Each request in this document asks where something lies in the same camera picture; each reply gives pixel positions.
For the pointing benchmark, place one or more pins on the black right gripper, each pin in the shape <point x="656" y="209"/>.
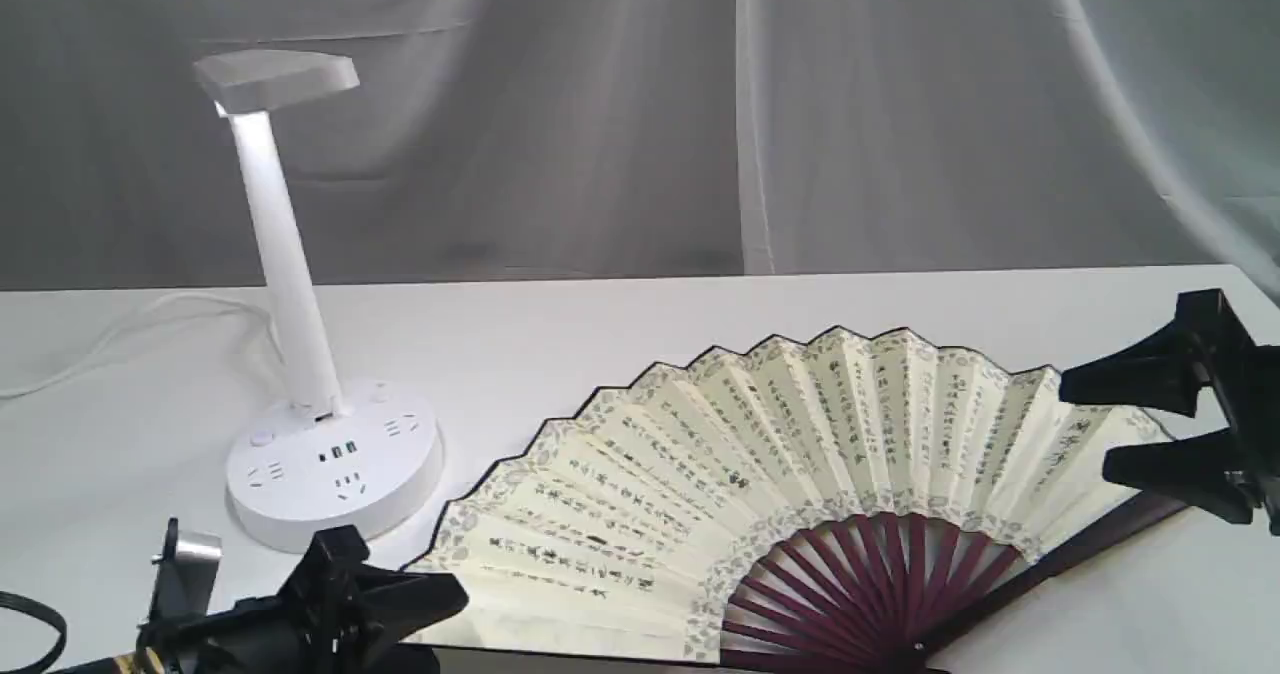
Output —
<point x="1228" y="473"/>

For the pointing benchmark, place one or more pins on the white desk lamp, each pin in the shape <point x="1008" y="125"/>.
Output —
<point x="362" y="453"/>

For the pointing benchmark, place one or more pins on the folding paper fan dark ribs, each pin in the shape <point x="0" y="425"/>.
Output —
<point x="847" y="504"/>

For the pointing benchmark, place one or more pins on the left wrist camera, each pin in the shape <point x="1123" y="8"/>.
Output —
<point x="185" y="573"/>

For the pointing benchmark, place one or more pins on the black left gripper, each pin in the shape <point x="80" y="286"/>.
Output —
<point x="333" y="614"/>

